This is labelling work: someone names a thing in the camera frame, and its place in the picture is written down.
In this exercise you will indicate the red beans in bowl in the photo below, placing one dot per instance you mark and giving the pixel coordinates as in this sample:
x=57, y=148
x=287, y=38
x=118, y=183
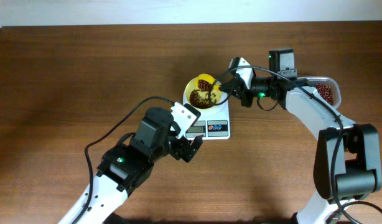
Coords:
x=202, y=99

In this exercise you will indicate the white digital kitchen scale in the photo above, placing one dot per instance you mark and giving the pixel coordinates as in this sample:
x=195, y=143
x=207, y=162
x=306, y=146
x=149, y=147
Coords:
x=214, y=124

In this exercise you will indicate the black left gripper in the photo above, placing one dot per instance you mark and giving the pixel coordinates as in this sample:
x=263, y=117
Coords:
x=177, y=150

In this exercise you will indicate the yellow plastic bowl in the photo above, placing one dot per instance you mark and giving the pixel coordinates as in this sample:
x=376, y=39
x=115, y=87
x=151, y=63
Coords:
x=192, y=84

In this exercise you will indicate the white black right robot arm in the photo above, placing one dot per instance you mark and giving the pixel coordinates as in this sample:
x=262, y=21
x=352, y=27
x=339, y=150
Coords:
x=347, y=167

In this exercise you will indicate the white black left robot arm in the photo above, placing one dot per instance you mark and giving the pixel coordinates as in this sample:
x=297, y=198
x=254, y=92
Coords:
x=130, y=162

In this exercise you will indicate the clear plastic bean container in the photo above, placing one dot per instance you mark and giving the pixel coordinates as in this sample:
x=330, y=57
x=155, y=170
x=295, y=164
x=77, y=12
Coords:
x=331, y=83

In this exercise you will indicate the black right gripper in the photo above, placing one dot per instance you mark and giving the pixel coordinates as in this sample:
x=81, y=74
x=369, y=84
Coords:
x=242, y=91

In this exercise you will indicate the yellow measuring scoop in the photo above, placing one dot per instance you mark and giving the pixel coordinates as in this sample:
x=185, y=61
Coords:
x=205, y=81

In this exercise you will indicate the red adzuki beans in container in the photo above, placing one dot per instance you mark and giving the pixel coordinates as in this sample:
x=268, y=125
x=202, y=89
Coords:
x=325, y=92

